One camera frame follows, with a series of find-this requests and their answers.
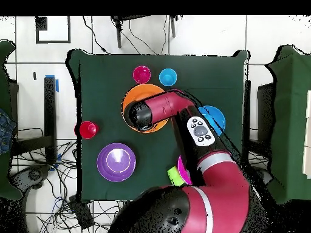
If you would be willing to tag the large orange bowl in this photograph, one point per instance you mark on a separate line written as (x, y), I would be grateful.
(136, 94)

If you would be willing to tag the green cup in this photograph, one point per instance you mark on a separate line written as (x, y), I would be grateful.
(173, 176)

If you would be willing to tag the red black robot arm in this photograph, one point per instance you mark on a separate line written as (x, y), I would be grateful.
(218, 194)

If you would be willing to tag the large magenta bowl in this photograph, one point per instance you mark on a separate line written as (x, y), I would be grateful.
(183, 172)

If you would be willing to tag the blue cup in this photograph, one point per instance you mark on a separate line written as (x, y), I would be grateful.
(168, 77)

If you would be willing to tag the crimson pink cup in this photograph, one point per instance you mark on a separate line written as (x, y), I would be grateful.
(141, 74)

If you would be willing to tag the purple bowl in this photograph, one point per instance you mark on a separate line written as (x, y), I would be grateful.
(114, 170)

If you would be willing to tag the dark green tablecloth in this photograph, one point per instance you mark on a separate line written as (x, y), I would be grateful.
(104, 97)

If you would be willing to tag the blue bowl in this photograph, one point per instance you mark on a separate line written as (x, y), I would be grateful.
(216, 116)

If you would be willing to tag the red cup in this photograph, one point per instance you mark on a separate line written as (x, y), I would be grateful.
(87, 130)

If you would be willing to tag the dark metal legged stand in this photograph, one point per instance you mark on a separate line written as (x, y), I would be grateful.
(119, 36)

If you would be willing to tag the blue tape strip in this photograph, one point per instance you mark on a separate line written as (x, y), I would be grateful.
(57, 86)

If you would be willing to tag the black metal bar stand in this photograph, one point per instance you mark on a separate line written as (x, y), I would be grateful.
(49, 109)

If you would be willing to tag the black power strip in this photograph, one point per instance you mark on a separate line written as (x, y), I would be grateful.
(81, 213)

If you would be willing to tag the green cloth covered table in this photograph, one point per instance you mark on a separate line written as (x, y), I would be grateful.
(291, 109)
(3, 97)

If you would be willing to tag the blue denim fabric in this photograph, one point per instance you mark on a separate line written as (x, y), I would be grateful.
(6, 131)

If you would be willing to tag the white box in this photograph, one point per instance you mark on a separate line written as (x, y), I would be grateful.
(307, 133)

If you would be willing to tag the grey square floor frame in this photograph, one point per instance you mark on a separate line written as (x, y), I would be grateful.
(41, 24)

